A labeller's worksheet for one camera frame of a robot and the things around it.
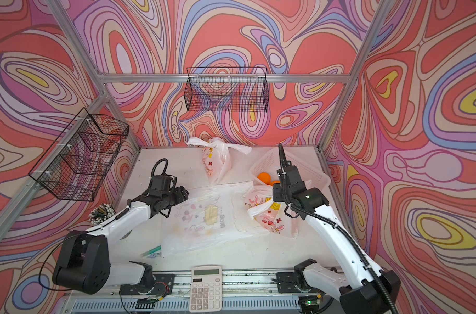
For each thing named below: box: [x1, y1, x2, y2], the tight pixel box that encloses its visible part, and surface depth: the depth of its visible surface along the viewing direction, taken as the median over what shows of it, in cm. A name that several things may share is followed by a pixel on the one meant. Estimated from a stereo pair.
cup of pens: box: [88, 202, 117, 226], surface depth 76 cm
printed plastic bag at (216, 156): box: [186, 136, 253, 186], surface depth 99 cm
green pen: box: [139, 245, 162, 258], surface depth 82 cm
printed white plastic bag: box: [241, 183, 299, 239], surface depth 82 cm
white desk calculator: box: [188, 264, 223, 313], surface depth 72 cm
